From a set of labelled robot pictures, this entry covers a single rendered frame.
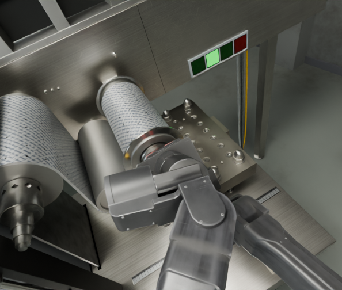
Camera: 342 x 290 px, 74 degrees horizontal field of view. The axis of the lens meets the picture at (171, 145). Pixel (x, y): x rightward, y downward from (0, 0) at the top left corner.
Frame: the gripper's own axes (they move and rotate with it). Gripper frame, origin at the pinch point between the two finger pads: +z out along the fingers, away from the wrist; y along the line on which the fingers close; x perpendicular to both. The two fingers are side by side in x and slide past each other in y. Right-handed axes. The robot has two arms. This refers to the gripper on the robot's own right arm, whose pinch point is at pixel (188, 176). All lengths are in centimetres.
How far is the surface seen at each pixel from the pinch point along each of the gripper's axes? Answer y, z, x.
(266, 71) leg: 71, 52, 4
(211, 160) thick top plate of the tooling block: 9.6, 4.9, -1.7
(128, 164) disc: -12.2, -12.0, 15.7
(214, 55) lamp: 30.8, 19.6, 26.1
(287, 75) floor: 165, 153, -33
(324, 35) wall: 195, 129, -10
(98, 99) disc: -11.7, 8.8, 30.7
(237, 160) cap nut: 15.2, -1.1, -3.3
